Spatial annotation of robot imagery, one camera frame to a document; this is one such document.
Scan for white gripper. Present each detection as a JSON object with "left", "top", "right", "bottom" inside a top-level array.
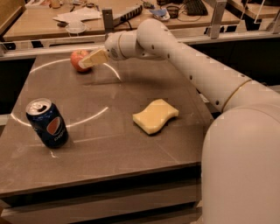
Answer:
[{"left": 78, "top": 31, "right": 140, "bottom": 69}]

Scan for red apple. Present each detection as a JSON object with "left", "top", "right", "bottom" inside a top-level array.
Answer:
[{"left": 70, "top": 50, "right": 90, "bottom": 73}]

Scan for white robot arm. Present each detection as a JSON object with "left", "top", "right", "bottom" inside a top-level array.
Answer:
[{"left": 80, "top": 19, "right": 280, "bottom": 224}]

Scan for blue pepsi can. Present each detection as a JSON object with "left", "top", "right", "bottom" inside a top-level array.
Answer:
[{"left": 25, "top": 98, "right": 68, "bottom": 149}]

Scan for clear round lid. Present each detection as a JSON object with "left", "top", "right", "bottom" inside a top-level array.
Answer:
[{"left": 66, "top": 21, "right": 87, "bottom": 34}]

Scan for white papers on desk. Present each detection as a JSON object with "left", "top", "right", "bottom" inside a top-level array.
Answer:
[{"left": 53, "top": 7, "right": 102, "bottom": 22}]

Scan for grey power strip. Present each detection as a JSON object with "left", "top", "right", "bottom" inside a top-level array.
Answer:
[{"left": 113, "top": 4, "right": 143, "bottom": 26}]

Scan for blue white packet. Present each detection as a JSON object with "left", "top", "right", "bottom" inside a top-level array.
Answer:
[{"left": 150, "top": 9, "right": 170, "bottom": 21}]

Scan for yellow sponge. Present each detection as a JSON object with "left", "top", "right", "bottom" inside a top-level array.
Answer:
[{"left": 132, "top": 99, "right": 179, "bottom": 135}]

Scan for black keyboard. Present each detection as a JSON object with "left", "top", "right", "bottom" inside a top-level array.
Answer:
[{"left": 185, "top": 0, "right": 208, "bottom": 16}]

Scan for upper cabinet drawer front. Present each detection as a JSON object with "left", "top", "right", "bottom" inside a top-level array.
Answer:
[{"left": 2, "top": 180, "right": 201, "bottom": 224}]

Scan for cabinet drawer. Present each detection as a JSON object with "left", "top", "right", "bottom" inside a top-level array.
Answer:
[
  {"left": 2, "top": 180, "right": 201, "bottom": 224},
  {"left": 113, "top": 207, "right": 203, "bottom": 224}
]

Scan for lower cabinet drawer front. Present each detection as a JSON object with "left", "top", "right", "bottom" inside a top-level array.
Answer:
[{"left": 113, "top": 207, "right": 203, "bottom": 224}]

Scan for grey metal post left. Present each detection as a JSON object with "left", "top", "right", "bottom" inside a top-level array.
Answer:
[{"left": 102, "top": 9, "right": 114, "bottom": 33}]

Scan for grey metal post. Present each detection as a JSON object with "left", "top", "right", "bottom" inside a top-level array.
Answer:
[
  {"left": 102, "top": 9, "right": 114, "bottom": 33},
  {"left": 208, "top": 0, "right": 227, "bottom": 39}
]

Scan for grey metal post right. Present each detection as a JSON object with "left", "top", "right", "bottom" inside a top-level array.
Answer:
[{"left": 208, "top": 0, "right": 227, "bottom": 39}]

